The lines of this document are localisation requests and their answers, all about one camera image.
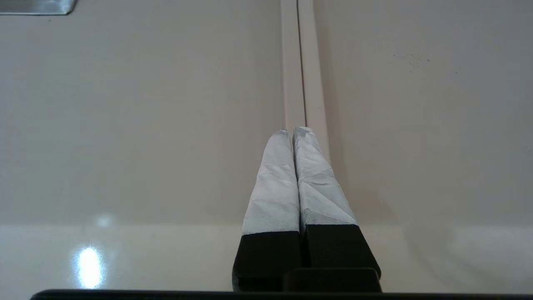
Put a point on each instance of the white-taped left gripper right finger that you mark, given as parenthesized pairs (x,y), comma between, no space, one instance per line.
(325,208)

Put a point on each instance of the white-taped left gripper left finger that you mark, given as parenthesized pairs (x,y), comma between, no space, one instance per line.
(272,200)

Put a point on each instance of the flat steel tray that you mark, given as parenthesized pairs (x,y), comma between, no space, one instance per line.
(37,6)

